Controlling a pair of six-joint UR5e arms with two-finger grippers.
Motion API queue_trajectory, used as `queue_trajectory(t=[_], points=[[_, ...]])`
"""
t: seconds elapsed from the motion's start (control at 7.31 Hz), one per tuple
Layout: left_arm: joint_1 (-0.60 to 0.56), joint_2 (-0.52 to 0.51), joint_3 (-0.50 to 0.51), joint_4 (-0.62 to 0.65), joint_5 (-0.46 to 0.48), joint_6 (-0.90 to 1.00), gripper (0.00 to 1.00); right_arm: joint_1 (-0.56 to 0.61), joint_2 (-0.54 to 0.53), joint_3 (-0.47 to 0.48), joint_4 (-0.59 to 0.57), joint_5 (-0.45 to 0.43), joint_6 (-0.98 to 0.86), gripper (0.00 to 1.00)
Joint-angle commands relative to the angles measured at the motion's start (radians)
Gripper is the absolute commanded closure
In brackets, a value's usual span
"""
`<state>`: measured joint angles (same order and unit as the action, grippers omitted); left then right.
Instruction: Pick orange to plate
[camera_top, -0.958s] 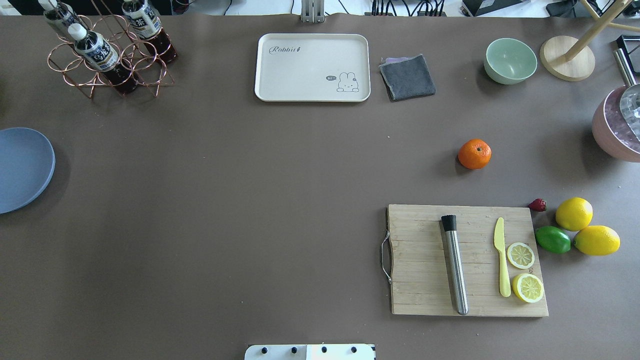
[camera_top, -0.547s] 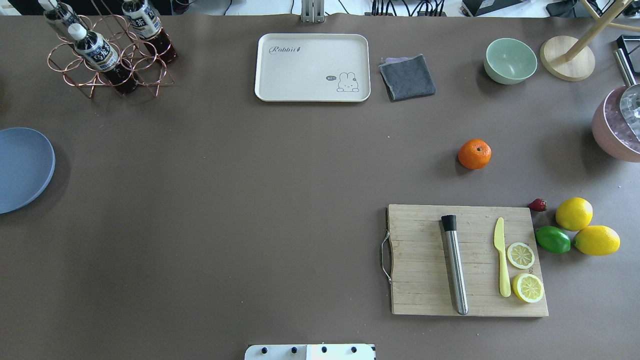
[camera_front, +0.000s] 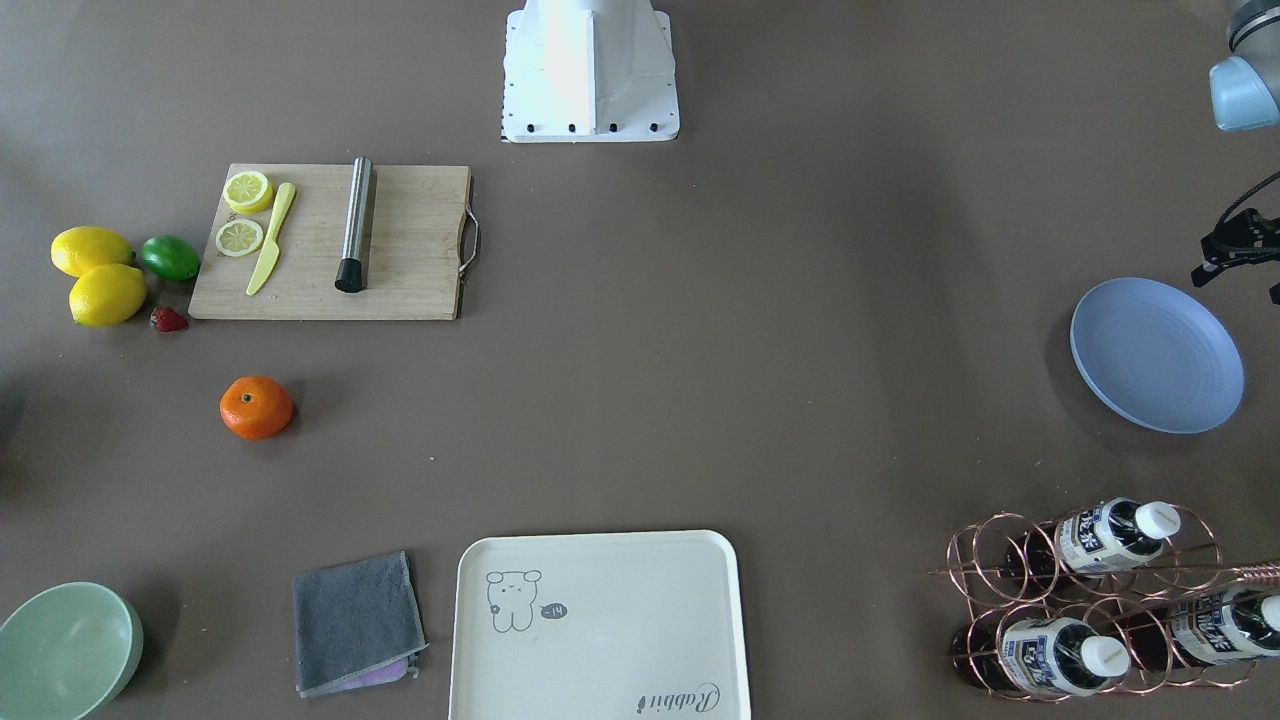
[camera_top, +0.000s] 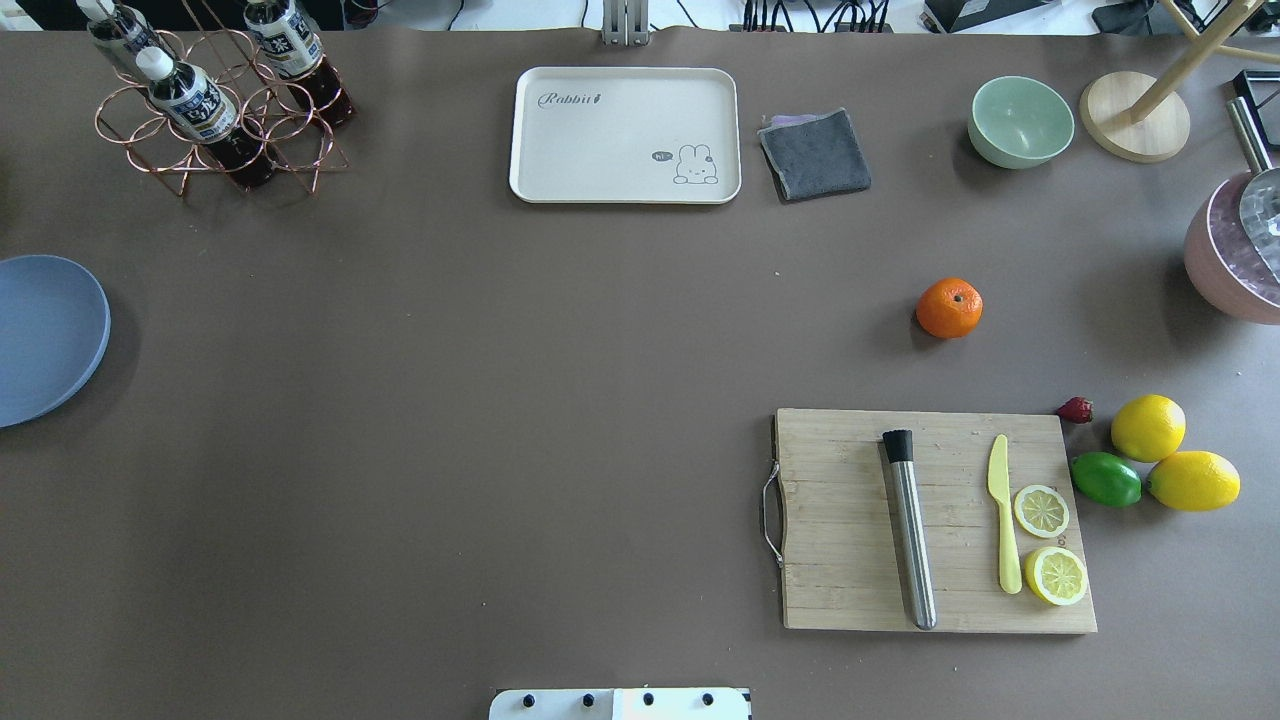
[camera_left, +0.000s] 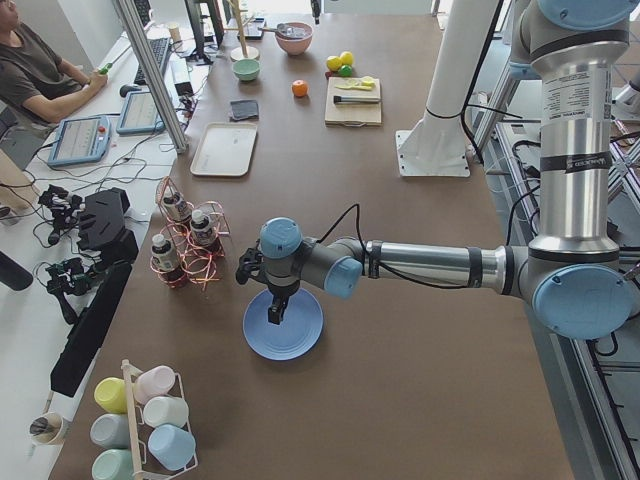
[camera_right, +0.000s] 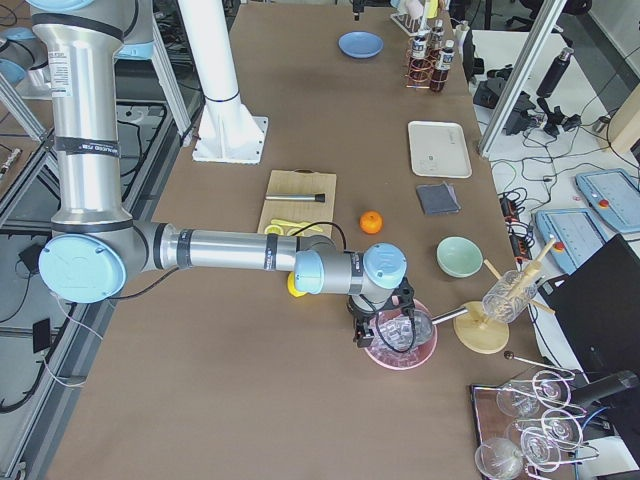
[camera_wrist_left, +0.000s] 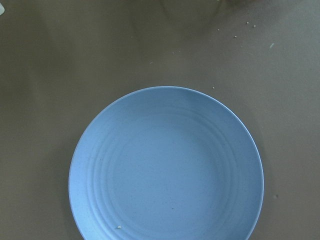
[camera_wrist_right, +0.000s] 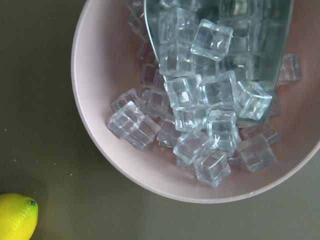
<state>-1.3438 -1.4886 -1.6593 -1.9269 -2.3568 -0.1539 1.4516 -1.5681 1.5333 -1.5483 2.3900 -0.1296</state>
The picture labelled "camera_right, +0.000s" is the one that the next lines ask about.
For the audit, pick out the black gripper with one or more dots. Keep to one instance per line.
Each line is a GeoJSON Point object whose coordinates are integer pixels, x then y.
{"type": "Point", "coordinates": [361, 313]}

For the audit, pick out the orange mandarin fruit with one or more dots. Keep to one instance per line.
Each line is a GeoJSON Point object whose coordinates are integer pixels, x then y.
{"type": "Point", "coordinates": [371, 222]}

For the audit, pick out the blue round plate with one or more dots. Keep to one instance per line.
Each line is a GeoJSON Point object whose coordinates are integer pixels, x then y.
{"type": "Point", "coordinates": [360, 44]}

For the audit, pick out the pink bowl with ice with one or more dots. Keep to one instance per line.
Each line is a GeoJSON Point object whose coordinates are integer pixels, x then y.
{"type": "Point", "coordinates": [387, 358]}

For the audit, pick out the steel ice scoop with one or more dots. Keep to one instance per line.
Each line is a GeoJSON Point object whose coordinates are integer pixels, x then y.
{"type": "Point", "coordinates": [440, 317]}

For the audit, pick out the yellow lemon lower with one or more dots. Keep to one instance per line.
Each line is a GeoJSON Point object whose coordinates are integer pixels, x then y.
{"type": "Point", "coordinates": [291, 287]}

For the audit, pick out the wooden cup tree stand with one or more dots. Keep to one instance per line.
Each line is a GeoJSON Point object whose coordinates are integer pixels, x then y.
{"type": "Point", "coordinates": [482, 334]}

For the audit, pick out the mint green bowl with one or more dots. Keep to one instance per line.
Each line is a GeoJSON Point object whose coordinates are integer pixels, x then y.
{"type": "Point", "coordinates": [459, 257]}

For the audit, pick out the lemon half upper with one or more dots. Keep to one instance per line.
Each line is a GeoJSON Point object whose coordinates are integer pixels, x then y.
{"type": "Point", "coordinates": [274, 229]}

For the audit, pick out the yellow plastic knife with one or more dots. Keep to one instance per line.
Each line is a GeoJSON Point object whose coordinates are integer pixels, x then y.
{"type": "Point", "coordinates": [295, 225]}

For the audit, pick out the steel muddler black tip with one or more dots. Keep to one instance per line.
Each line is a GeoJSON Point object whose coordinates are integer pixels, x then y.
{"type": "Point", "coordinates": [314, 197]}

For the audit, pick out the grey folded cloth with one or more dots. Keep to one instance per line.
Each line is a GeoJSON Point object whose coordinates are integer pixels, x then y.
{"type": "Point", "coordinates": [438, 199]}

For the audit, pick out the glass cup on stand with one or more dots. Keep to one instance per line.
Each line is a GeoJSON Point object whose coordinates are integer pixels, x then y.
{"type": "Point", "coordinates": [508, 298]}

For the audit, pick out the wooden cutting board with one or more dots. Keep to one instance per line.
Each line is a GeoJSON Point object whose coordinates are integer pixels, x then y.
{"type": "Point", "coordinates": [298, 211]}

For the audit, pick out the wine glass rack tray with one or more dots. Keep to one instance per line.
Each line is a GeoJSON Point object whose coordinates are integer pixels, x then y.
{"type": "Point", "coordinates": [529, 427]}

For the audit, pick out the cream rabbit tray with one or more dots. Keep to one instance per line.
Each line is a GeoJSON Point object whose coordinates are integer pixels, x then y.
{"type": "Point", "coordinates": [438, 149]}

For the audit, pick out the blue teach pendant near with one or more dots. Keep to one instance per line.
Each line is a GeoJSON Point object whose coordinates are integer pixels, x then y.
{"type": "Point", "coordinates": [577, 235]}

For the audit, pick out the blue teach pendant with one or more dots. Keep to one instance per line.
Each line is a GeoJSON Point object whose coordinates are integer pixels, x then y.
{"type": "Point", "coordinates": [614, 196]}
{"type": "Point", "coordinates": [577, 235]}

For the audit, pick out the black laptop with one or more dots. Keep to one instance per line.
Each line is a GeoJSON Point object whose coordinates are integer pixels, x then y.
{"type": "Point", "coordinates": [597, 308]}

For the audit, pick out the tea bottle right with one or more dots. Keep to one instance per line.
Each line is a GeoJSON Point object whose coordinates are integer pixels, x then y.
{"type": "Point", "coordinates": [442, 67]}

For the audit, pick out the tea bottle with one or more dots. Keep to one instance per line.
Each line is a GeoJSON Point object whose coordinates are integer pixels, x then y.
{"type": "Point", "coordinates": [418, 64]}
{"type": "Point", "coordinates": [437, 35]}
{"type": "Point", "coordinates": [442, 67]}

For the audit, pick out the tea bottle middle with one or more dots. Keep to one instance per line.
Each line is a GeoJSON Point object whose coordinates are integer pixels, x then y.
{"type": "Point", "coordinates": [418, 64]}

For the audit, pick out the blue teach pendant far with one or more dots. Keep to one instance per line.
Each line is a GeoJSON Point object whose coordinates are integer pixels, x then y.
{"type": "Point", "coordinates": [614, 196]}

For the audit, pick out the tea bottle left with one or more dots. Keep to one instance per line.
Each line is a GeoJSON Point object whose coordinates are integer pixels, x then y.
{"type": "Point", "coordinates": [437, 35]}

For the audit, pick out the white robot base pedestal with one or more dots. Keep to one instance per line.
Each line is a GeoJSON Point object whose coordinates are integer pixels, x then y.
{"type": "Point", "coordinates": [228, 132]}

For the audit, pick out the copper wire bottle rack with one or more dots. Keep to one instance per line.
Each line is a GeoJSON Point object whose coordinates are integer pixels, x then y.
{"type": "Point", "coordinates": [428, 70]}

